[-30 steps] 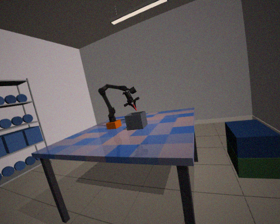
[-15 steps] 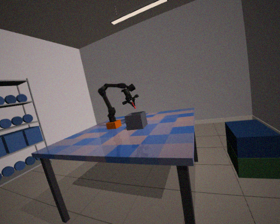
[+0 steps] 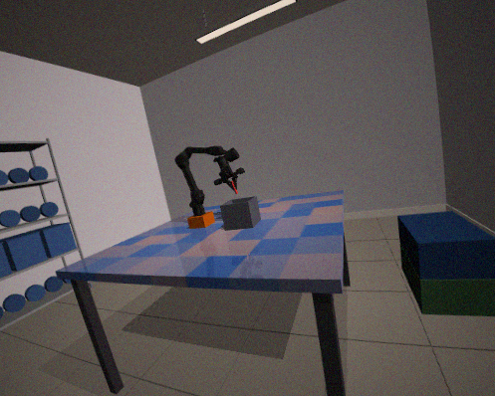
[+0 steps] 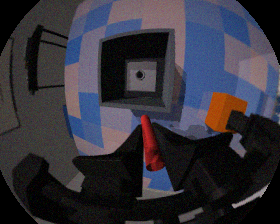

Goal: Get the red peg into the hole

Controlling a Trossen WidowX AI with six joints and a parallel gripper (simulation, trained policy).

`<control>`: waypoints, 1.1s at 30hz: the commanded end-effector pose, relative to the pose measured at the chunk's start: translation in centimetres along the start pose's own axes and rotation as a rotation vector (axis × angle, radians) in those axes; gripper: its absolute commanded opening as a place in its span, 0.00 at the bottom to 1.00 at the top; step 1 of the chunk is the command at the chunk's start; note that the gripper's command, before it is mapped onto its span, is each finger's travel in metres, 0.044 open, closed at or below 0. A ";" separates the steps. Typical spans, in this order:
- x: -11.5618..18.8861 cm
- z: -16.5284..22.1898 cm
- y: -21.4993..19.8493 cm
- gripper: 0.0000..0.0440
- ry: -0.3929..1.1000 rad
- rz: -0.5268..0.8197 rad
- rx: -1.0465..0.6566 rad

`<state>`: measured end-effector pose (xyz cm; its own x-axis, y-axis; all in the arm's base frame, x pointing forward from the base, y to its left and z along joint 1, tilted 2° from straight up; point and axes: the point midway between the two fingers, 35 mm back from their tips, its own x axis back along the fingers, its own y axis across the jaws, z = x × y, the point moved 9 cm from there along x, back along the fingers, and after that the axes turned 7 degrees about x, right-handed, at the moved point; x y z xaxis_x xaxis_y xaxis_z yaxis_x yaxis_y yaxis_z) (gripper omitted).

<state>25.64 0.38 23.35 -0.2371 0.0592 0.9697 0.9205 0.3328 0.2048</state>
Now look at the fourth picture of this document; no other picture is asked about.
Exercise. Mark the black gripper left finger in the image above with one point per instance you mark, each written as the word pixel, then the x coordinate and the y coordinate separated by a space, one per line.
pixel 126 162

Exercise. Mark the red peg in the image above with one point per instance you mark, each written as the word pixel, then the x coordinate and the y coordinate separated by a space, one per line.
pixel 152 151

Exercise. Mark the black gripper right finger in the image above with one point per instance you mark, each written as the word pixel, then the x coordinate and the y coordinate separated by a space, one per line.
pixel 180 153

